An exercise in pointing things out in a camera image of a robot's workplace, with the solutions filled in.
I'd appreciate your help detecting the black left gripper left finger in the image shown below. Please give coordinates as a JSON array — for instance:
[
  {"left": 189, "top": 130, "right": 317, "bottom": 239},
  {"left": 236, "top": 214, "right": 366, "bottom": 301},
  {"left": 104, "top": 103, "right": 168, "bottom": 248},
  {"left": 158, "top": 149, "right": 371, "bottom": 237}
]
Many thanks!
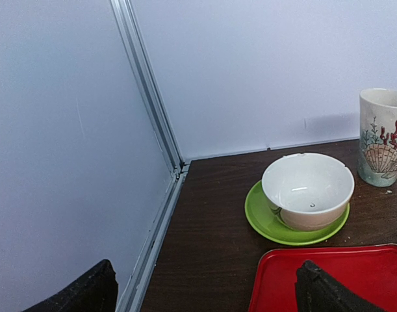
[{"left": 27, "top": 259, "right": 118, "bottom": 312}]

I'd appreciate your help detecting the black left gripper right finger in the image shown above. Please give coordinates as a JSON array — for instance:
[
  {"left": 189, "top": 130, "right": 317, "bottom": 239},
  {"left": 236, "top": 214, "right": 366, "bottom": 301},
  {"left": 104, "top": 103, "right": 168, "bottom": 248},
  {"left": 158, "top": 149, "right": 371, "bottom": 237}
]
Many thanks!
[{"left": 295, "top": 260, "right": 383, "bottom": 311}]

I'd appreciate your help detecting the aluminium left corner post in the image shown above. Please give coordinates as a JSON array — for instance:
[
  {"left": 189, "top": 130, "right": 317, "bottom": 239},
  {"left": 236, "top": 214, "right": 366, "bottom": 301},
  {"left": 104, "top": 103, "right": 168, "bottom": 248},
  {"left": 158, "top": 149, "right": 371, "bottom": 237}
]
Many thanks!
[{"left": 110, "top": 1, "right": 188, "bottom": 177}]

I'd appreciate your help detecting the white ceramic bowl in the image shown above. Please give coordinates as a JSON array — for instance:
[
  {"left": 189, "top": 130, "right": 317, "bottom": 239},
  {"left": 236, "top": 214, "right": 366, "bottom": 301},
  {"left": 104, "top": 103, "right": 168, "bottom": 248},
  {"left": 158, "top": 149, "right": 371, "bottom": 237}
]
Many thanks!
[{"left": 261, "top": 153, "right": 355, "bottom": 231}]

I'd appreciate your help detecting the green saucer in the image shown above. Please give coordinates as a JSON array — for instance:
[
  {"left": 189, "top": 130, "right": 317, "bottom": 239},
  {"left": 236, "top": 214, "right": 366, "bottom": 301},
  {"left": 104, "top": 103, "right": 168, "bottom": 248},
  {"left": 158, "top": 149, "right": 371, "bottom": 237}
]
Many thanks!
[{"left": 244, "top": 181, "right": 350, "bottom": 246}]

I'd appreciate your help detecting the red tin lid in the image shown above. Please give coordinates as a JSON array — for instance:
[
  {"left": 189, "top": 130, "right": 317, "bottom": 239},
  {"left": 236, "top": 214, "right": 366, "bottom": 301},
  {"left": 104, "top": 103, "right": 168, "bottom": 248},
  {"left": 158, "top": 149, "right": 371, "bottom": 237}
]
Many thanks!
[{"left": 248, "top": 244, "right": 397, "bottom": 311}]

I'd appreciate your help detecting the tall coral pattern mug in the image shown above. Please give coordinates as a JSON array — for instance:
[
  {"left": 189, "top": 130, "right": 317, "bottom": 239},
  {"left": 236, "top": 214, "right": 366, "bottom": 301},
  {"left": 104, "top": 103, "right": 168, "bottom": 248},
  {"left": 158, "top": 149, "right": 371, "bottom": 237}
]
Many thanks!
[{"left": 357, "top": 88, "right": 397, "bottom": 187}]

